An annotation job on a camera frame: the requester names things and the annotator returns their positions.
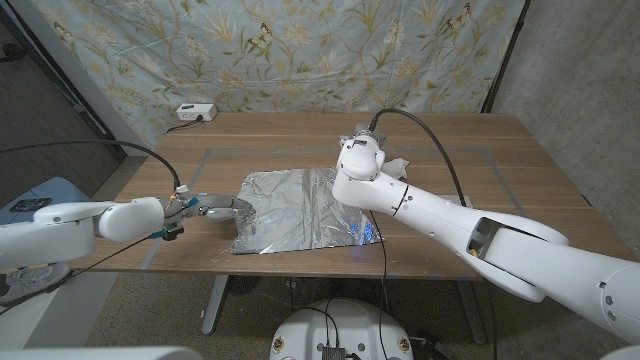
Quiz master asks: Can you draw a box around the crinkled aluminum foil sheet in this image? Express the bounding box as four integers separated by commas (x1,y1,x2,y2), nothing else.
230,167,385,255

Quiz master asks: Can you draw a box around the thin black left wrist cable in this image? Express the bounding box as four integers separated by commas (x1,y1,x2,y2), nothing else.
0,227,184,317

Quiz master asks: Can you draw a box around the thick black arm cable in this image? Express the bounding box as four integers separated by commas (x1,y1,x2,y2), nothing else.
0,138,182,190
368,108,497,360

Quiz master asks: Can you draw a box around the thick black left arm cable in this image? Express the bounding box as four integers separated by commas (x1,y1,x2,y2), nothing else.
0,138,182,190

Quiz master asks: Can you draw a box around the white table leg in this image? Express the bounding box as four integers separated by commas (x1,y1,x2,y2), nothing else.
201,274,230,335

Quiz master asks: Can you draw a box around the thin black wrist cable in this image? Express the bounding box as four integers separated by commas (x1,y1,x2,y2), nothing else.
0,227,184,317
368,209,390,360

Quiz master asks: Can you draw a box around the white domed robot base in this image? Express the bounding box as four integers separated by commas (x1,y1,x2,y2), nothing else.
269,298,415,360

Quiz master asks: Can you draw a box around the grey sneaker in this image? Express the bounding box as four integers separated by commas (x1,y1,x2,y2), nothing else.
0,262,74,307

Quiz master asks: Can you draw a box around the floral print backdrop cloth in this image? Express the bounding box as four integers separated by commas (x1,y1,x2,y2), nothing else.
29,0,526,150

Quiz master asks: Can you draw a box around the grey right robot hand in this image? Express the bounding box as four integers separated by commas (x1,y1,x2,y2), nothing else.
349,124,389,151

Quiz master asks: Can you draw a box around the grey table leg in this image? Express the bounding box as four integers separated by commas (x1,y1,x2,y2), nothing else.
454,279,487,345

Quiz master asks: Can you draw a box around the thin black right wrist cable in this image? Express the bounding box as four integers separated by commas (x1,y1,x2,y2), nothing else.
368,209,390,360

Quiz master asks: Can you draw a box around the white robot chest panel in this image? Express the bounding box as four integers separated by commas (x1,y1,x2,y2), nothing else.
0,346,204,360

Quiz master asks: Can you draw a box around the black backdrop stand pole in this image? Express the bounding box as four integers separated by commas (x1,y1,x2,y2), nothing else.
480,0,531,114

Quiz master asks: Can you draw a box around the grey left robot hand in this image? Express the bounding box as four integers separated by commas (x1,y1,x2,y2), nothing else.
163,192,257,222

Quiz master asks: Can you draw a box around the black outlet box cord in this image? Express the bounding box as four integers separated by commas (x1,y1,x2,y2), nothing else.
166,115,204,134

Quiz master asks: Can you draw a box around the white power outlet box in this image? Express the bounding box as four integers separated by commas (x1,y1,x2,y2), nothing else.
175,103,218,123

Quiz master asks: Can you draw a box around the crumpled white tissue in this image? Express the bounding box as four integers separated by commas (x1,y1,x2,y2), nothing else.
382,157,410,180

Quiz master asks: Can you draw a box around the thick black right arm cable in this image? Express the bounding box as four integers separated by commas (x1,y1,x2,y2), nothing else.
368,108,497,360

